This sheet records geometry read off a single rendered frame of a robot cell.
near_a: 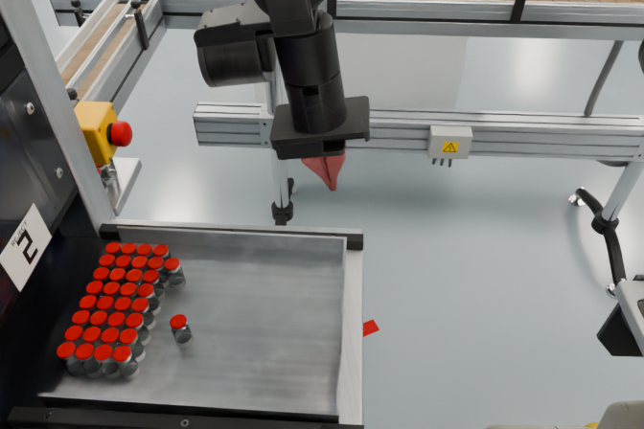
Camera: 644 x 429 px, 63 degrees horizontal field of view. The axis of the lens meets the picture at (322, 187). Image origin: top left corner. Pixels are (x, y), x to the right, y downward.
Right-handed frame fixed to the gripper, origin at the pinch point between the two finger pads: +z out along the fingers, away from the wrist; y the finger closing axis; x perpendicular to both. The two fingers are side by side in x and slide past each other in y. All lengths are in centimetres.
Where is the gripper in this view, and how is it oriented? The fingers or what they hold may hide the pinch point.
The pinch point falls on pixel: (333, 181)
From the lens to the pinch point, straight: 61.4
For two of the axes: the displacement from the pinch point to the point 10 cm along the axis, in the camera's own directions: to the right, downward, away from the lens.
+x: -0.6, 6.8, -7.3
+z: 1.6, 7.3, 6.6
